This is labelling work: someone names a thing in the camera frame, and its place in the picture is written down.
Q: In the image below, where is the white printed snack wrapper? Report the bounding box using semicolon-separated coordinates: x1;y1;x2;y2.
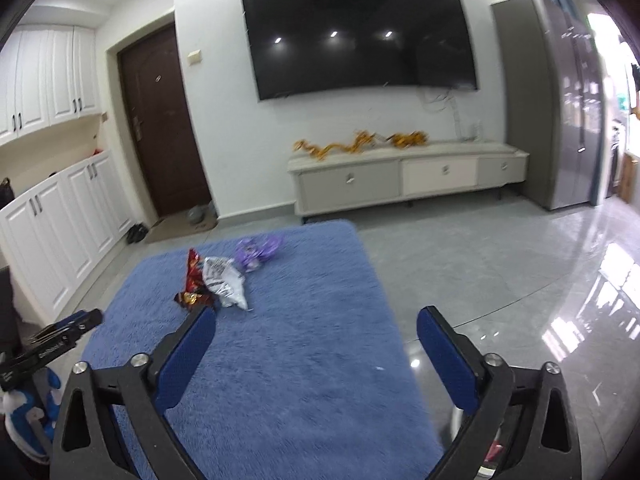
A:
202;256;249;311

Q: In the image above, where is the white wall cabinet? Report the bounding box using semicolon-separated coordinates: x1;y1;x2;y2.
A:
0;25;103;143

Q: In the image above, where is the cardboard box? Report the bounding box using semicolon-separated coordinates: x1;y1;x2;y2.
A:
620;152;640;203

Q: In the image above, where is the grey white television stand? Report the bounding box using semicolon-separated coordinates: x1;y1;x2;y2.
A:
286;141;530;223

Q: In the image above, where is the brown door mat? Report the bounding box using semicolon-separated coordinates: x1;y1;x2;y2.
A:
145;212;219;245

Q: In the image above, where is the blue fluffy rug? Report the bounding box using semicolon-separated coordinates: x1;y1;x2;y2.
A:
82;219;446;480

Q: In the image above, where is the grey refrigerator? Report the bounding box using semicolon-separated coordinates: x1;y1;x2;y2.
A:
490;0;608;211

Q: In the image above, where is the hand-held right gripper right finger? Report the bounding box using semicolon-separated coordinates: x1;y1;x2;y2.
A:
416;305;583;480

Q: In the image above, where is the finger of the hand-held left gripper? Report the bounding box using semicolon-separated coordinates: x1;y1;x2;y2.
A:
27;308;104;347

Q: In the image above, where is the brown wooden door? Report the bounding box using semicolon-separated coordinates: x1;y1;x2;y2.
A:
117;22;212;221

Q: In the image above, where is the red snack wrapper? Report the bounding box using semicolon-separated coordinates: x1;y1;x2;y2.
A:
173;248;217;308

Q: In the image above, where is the person's left hand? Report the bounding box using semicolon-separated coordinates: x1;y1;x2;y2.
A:
2;367;62;456

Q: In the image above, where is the black wall television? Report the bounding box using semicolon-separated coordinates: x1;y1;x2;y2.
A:
240;0;481;102

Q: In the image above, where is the large purple wrapper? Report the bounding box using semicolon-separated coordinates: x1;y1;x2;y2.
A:
236;234;285;272

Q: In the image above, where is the television cable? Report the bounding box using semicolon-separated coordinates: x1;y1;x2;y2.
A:
417;86;463;141

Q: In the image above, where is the white base cabinet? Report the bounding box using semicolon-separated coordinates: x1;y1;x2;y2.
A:
0;150;137;318

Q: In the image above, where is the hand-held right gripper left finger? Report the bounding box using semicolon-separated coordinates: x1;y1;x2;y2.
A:
50;305;217;480

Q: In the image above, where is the short golden dragon ornament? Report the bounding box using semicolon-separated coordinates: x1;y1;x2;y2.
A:
387;131;430;149

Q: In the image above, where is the long golden dragon ornament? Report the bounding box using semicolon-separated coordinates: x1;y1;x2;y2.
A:
294;130;386;162

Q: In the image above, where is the hanging laundry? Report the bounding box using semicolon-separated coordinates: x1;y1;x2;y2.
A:
627;60;640;121

